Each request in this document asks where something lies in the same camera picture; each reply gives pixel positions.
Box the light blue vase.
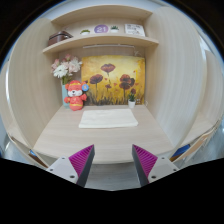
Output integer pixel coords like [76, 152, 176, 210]
[61, 85, 69, 108]

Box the small plant white pot left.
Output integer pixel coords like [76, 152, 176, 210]
[80, 29, 90, 35]

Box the small potted green plant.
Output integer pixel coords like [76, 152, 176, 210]
[128, 93, 136, 109]

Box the cream folded towel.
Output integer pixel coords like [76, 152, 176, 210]
[79, 109, 138, 129]

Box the small plant white pot right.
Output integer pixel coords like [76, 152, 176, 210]
[110, 25, 119, 33]

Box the red plush toy figure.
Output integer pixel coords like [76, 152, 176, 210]
[64, 80, 89, 111]

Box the wooden chair left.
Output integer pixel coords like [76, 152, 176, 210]
[9, 136, 47, 169]

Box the pink white flower bouquet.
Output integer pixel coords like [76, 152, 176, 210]
[51, 54, 82, 85]

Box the small plant white pot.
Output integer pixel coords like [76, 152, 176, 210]
[80, 29, 90, 35]
[110, 25, 119, 33]

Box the dark brown box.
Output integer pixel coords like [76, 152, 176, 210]
[48, 31, 72, 46]

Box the purple round number sign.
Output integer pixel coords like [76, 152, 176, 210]
[94, 24, 109, 34]

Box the wooden shelf unit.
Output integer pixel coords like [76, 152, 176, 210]
[43, 5, 159, 53]

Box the yellow poppy flower painting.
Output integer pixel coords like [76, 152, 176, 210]
[81, 55, 145, 106]

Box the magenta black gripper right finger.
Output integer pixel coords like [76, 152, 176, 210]
[132, 145, 178, 186]

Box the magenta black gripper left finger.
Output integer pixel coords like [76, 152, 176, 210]
[47, 145, 95, 187]

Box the LED light bar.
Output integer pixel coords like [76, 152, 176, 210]
[83, 44, 135, 49]

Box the white printed card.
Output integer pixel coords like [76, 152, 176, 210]
[125, 24, 145, 36]

